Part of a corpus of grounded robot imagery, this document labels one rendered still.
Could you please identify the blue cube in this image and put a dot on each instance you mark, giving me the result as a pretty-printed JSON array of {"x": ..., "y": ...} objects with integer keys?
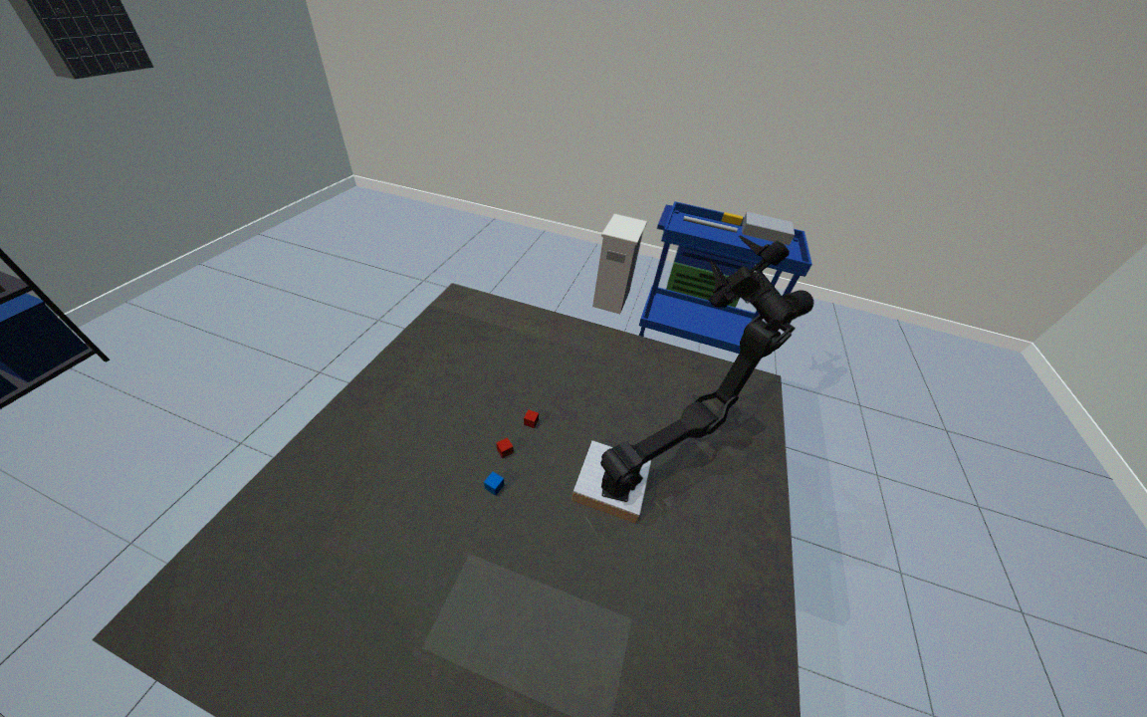
[{"x": 493, "y": 483}]

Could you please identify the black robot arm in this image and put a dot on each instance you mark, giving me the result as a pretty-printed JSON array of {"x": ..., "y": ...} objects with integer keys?
[{"x": 622, "y": 463}]

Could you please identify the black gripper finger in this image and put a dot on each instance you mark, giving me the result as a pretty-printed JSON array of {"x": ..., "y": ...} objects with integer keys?
[
  {"x": 720, "y": 280},
  {"x": 755, "y": 247}
]

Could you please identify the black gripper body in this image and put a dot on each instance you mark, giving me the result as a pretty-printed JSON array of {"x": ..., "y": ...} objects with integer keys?
[{"x": 773, "y": 254}]

